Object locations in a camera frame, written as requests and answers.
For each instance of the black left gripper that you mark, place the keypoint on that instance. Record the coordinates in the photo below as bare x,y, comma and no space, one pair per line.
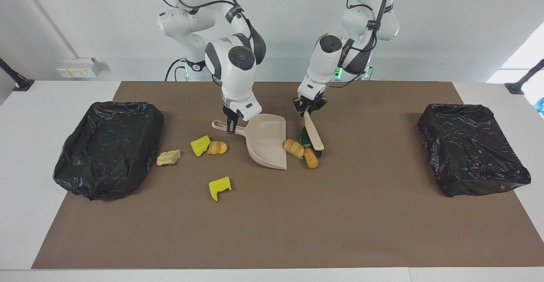
312,101

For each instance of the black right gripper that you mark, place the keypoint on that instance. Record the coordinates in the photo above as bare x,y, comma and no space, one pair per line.
229,114

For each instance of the orange striped toy croissant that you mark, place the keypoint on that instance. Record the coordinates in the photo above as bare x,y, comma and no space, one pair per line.
218,148
294,148

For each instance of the beige brush with black bristles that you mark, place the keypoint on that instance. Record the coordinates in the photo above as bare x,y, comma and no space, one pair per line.
313,134

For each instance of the green and yellow sponge piece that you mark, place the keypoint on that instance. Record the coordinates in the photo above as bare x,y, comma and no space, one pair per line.
304,139

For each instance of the yellow sponge wedge piece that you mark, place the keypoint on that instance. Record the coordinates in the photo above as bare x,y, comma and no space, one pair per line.
199,146

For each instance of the beige plastic dustpan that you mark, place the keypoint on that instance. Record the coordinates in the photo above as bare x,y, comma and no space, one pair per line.
267,142

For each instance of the brown toy bread roll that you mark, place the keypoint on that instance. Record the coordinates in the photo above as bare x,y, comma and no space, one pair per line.
311,159

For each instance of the pale cream foam chunk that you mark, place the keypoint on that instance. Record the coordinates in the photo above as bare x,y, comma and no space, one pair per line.
168,158

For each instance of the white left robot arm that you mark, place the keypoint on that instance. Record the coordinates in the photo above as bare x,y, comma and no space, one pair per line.
323,63

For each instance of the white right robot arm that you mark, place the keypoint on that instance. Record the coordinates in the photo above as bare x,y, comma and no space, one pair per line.
231,86

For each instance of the black bag lined bin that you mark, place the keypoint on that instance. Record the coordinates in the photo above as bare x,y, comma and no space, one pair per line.
471,154
106,154

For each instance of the notched yellow sponge piece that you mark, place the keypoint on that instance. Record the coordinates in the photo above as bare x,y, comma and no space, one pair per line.
219,185

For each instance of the brown table mat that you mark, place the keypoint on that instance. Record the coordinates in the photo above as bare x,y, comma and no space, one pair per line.
361,231

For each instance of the blue object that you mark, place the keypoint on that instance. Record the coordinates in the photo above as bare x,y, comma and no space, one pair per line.
540,107

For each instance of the white wall socket box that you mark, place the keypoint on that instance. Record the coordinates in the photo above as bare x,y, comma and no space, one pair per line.
76,67

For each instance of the black camera stand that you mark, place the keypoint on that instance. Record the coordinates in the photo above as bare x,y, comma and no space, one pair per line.
516,87
19,83

